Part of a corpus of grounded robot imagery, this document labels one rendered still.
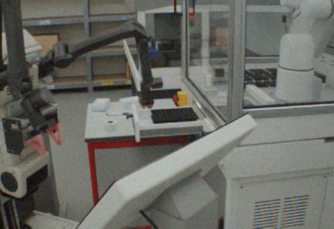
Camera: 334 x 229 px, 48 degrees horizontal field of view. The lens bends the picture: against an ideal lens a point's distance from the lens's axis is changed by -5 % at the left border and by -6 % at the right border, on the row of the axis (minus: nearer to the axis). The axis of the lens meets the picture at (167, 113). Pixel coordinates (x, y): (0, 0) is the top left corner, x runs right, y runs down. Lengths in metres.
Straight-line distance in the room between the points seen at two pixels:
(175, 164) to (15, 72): 0.76
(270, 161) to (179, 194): 0.72
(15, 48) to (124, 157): 1.06
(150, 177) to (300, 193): 1.09
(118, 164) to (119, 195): 1.46
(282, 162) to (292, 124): 0.17
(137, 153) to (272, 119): 0.91
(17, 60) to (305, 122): 1.13
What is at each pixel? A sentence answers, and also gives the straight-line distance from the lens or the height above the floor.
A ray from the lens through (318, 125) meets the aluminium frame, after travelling 1.69.
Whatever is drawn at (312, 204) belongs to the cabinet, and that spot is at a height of 0.61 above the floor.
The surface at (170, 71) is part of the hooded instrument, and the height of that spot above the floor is 0.93.
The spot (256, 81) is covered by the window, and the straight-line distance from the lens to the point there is 1.52.
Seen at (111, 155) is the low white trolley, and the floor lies 0.64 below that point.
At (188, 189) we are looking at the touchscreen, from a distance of 1.02.
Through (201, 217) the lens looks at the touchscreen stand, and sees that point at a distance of 1.03.
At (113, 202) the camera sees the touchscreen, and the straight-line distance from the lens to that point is 0.81.
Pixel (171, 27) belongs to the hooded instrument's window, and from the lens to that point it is 2.77.
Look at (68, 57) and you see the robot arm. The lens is 1.84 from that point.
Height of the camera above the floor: 1.57
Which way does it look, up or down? 19 degrees down
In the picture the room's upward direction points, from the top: 1 degrees counter-clockwise
